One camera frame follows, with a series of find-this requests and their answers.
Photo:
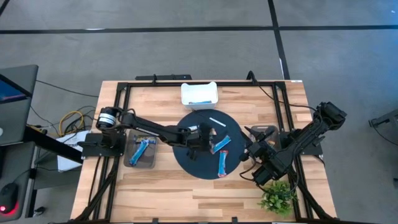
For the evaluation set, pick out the round dark blue woven mat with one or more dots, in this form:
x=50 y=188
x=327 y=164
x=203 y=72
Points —
x=202 y=169

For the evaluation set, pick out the small green plant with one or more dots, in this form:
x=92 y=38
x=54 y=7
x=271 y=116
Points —
x=276 y=197

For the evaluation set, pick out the white paper sheet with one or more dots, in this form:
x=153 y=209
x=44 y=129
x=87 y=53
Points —
x=70 y=141

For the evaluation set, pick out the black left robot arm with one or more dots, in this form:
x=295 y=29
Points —
x=149 y=126

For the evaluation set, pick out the black aluminium table frame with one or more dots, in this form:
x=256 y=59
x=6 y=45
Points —
x=161 y=84

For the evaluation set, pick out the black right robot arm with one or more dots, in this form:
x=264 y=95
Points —
x=311 y=130

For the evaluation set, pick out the black power strip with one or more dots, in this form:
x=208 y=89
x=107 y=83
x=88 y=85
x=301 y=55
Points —
x=161 y=77

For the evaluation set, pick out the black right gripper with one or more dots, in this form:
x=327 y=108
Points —
x=259 y=152

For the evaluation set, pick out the black desk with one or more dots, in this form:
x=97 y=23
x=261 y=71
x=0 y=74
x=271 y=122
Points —
x=53 y=144

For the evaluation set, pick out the blue red-ended granola bar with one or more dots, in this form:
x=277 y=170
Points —
x=200 y=102
x=222 y=163
x=221 y=144

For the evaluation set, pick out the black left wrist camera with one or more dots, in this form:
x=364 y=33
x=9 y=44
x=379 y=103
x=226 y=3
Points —
x=205 y=130

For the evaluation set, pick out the white plastic bin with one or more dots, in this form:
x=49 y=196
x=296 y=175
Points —
x=199 y=93

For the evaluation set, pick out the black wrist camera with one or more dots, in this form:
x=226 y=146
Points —
x=205 y=130
x=264 y=175

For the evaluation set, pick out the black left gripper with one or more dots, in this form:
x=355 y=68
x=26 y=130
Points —
x=192 y=141

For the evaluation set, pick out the white stick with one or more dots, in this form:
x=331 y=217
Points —
x=217 y=122

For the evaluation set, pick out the grey laptop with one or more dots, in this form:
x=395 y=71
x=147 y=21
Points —
x=15 y=102

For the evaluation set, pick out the blue orange-ended granola bar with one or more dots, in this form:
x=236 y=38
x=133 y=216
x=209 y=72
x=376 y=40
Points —
x=271 y=143

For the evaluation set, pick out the black computer mouse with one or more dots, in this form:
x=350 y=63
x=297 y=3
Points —
x=7 y=194

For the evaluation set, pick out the grey translucent plastic bin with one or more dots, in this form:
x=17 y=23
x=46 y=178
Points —
x=127 y=161
x=277 y=132

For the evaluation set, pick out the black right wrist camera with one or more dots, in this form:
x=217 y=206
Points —
x=264 y=175

